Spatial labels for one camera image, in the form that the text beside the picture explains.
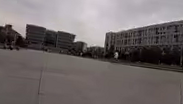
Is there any low brown building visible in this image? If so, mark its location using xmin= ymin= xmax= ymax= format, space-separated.
xmin=0 ymin=23 xmax=27 ymax=48

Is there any long pale building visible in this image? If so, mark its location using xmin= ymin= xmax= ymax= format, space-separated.
xmin=102 ymin=6 xmax=183 ymax=69

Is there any grey paved plaza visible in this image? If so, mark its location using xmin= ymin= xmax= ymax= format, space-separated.
xmin=0 ymin=45 xmax=183 ymax=104

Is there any person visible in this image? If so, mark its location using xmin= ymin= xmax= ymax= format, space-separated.
xmin=111 ymin=50 xmax=121 ymax=63

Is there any row of trees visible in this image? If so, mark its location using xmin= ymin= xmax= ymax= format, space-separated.
xmin=118 ymin=36 xmax=183 ymax=69

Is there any dark glass building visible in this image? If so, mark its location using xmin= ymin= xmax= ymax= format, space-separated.
xmin=23 ymin=23 xmax=78 ymax=54

